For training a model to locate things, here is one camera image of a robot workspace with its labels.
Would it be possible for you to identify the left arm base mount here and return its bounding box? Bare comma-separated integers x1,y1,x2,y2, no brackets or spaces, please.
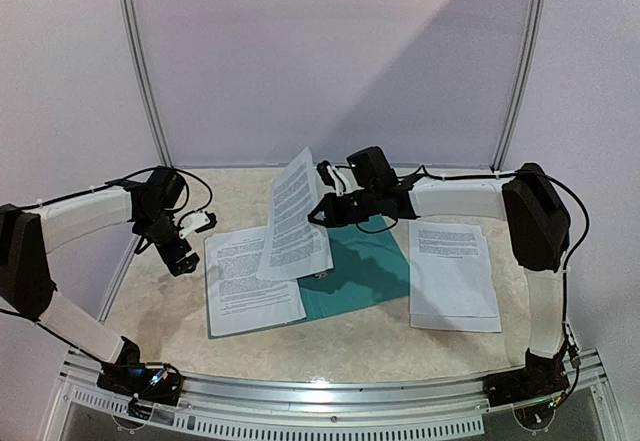
97,337,184,420

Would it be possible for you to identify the white paper stack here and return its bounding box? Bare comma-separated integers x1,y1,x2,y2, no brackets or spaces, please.
409,221,502,333

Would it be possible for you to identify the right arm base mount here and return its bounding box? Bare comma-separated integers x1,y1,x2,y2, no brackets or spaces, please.
483,345,581,408

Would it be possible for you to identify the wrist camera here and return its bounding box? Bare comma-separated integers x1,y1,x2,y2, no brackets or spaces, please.
316,146,399,196
178,211,217,239

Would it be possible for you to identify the aluminium corner post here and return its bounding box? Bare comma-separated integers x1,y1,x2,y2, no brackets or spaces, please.
491,0,544,170
120,0,174,167

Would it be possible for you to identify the green file folder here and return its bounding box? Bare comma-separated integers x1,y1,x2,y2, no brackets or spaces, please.
205,213,412,340

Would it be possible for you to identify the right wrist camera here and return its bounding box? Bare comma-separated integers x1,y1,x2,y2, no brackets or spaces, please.
316,146,399,196

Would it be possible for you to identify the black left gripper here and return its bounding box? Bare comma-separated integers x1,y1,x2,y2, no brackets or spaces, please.
137,210,199,276

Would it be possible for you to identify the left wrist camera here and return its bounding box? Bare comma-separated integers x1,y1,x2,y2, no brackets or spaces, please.
178,211,217,239

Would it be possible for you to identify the aluminium front rail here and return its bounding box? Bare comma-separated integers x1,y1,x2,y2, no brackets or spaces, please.
44,350,625,440

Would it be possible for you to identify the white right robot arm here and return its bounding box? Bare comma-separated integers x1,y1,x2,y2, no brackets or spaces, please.
308,161,578,397

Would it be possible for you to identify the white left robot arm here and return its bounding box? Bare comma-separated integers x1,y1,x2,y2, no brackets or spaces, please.
1,166,217,395

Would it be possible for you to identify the right aluminium corner post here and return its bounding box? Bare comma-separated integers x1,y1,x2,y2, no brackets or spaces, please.
491,0,544,170

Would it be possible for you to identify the printed text page sheet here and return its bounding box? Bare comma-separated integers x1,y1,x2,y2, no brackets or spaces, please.
204,227,306,339

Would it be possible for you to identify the left aluminium corner post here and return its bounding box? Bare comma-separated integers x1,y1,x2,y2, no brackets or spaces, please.
120,0,174,167

